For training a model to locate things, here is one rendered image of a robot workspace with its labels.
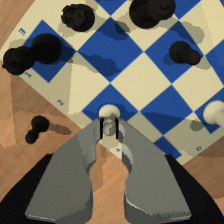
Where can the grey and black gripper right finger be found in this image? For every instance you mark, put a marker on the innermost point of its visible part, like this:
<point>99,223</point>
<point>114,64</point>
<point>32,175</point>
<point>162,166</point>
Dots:
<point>159,190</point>

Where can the blue and cream chessboard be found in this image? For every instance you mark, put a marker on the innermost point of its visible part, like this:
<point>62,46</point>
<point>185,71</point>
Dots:
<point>116,62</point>

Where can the white pawn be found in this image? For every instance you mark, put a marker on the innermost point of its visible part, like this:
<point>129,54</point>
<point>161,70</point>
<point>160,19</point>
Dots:
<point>109,112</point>

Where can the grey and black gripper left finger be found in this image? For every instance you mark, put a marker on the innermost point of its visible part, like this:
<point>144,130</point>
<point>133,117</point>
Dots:
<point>57,190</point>

